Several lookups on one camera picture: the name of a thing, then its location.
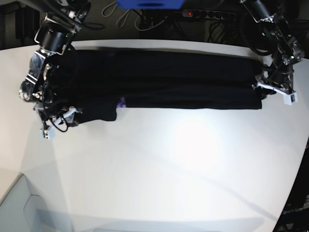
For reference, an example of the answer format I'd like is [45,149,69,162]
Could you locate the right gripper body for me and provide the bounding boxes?
[36,104,80,131]

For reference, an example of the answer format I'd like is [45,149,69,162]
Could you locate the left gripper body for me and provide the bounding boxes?
[255,69,294,90]

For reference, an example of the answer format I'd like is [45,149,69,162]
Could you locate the black t-shirt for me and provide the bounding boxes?
[49,50,262,123]

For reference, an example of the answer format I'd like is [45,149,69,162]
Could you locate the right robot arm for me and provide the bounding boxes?
[19,0,91,138]

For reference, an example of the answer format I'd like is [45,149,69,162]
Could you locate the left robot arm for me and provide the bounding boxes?
[239,0,305,95]

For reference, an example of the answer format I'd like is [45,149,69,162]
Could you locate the blue box overhead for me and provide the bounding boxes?
[117,0,184,9]

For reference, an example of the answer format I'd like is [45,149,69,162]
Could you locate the black power strip red switch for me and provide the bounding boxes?
[180,9,237,21]

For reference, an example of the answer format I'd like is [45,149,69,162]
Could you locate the white cable loops on floor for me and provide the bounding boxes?
[101,0,165,31]

